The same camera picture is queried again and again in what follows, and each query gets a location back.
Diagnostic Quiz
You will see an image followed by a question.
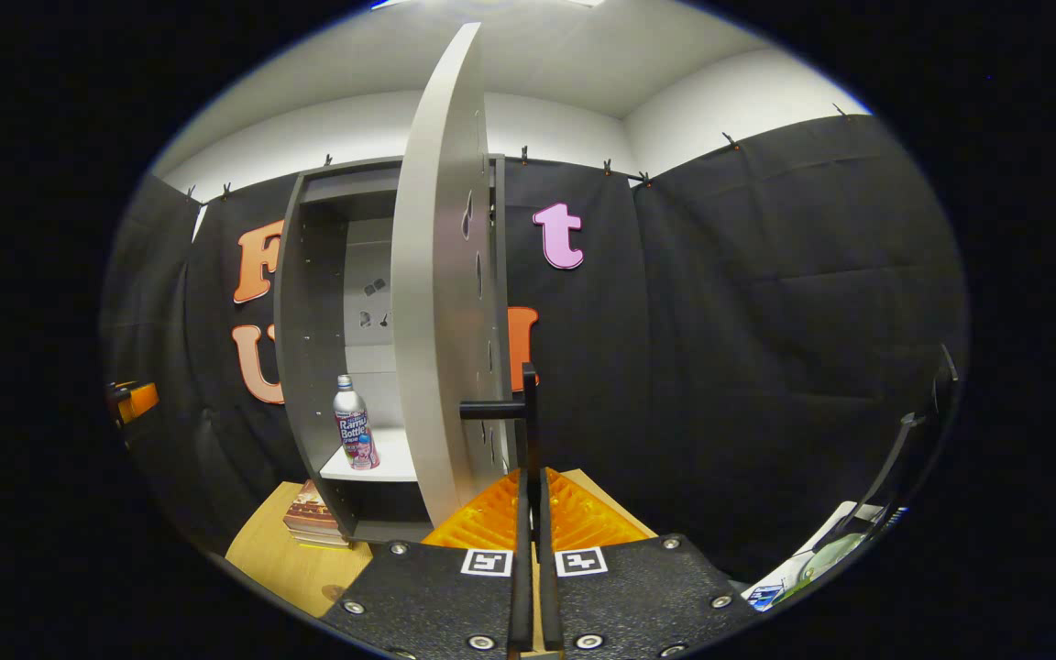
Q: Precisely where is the pale grey cabinet door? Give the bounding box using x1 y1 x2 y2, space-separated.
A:
390 23 515 528

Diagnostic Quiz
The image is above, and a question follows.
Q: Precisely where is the dark metal stand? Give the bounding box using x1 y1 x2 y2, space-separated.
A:
812 344 960 551

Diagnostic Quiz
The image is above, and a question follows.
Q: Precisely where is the silver bottle with printed label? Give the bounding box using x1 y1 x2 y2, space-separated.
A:
333 374 380 471

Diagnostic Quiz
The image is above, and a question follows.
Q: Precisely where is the black backdrop cloth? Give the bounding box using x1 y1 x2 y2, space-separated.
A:
102 115 969 583

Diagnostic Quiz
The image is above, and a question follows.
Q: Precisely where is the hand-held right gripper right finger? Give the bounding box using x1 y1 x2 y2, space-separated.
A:
537 467 763 660

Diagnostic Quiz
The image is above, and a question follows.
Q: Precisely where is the row of black cloth clips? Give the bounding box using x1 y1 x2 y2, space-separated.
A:
184 103 850 198

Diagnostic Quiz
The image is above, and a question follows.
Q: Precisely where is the black door handle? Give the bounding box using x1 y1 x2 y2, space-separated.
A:
460 363 540 501

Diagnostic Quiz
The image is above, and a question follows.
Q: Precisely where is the dark grey cabinet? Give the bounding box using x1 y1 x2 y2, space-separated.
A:
273 154 511 545

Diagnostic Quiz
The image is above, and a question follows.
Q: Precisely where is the stack of books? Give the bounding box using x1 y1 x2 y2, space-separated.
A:
282 478 352 549

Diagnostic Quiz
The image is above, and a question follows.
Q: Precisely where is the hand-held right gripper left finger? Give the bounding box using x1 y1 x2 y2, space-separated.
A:
319 467 534 660

